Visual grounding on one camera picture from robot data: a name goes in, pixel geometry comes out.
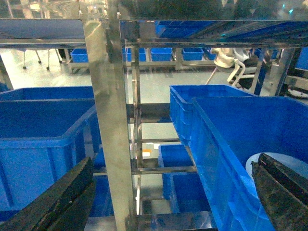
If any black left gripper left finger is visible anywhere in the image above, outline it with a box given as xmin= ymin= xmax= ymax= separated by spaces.
xmin=0 ymin=157 xmax=96 ymax=231

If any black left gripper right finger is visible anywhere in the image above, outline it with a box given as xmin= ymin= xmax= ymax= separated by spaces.
xmin=251 ymin=153 xmax=308 ymax=231

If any light blue round tray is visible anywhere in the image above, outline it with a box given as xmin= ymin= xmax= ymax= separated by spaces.
xmin=245 ymin=152 xmax=308 ymax=183

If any blue bin layer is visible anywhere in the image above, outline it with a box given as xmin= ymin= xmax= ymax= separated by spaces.
xmin=189 ymin=96 xmax=308 ymax=231
xmin=169 ymin=173 xmax=210 ymax=213

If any blue bin lower layer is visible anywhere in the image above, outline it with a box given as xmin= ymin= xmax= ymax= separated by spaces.
xmin=169 ymin=173 xmax=210 ymax=213

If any stainless steel shelf rack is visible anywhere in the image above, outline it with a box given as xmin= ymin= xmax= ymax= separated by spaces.
xmin=79 ymin=0 xmax=308 ymax=231

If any blue bin left rack near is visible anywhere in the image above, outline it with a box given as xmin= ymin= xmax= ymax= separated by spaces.
xmin=0 ymin=99 xmax=101 ymax=221

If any white stool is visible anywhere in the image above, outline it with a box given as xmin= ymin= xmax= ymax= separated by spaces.
xmin=21 ymin=49 xmax=63 ymax=71

